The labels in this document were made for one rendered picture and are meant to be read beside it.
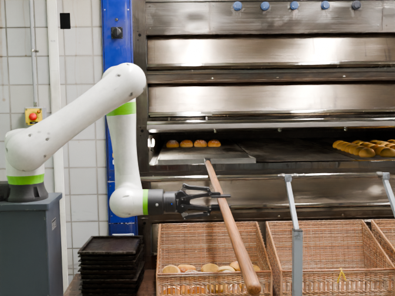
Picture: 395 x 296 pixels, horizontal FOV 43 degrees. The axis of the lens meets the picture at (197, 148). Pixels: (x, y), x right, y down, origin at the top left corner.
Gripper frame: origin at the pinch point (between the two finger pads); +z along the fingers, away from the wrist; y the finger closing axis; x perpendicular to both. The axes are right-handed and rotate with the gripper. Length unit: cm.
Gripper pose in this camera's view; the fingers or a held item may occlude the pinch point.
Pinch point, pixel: (221, 201)
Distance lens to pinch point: 181.9
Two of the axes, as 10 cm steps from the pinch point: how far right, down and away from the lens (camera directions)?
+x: 0.2, 1.0, -9.9
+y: 0.1, 9.9, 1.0
